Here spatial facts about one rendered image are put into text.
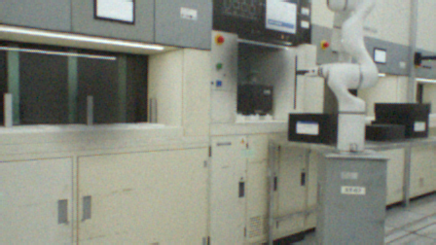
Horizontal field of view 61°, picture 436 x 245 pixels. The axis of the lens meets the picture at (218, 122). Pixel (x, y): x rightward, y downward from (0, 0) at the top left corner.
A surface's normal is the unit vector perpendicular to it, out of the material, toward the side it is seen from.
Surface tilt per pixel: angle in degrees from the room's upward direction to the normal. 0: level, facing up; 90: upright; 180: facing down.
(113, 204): 90
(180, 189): 90
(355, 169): 90
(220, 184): 90
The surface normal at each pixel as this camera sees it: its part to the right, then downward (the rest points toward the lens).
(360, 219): -0.12, 0.05
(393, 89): -0.79, 0.02
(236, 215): 0.61, 0.05
